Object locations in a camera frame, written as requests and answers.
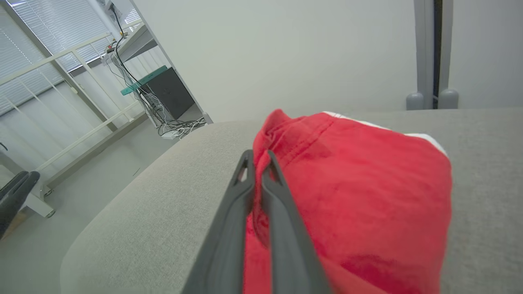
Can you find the white desk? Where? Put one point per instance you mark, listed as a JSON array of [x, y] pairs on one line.
[[137, 43]]

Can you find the white window blinds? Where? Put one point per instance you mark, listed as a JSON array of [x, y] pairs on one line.
[[53, 28]]

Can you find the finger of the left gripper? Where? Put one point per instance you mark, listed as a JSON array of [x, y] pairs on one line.
[[20, 196], [14, 181]]

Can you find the black cabinet with green top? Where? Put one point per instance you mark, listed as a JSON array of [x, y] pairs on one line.
[[171, 92]]

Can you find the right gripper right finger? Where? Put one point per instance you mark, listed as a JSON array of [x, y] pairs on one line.
[[288, 245]]

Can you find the white metal railing frame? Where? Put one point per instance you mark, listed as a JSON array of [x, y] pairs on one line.
[[81, 94]]

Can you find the grey partition post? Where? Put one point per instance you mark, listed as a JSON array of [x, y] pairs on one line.
[[425, 49]]

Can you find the red white-sleeved shirt with label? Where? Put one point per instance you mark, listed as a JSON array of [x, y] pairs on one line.
[[359, 196]]

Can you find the white power strip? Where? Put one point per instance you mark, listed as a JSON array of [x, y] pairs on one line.
[[169, 134]]

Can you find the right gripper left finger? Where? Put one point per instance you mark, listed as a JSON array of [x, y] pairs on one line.
[[226, 245]]

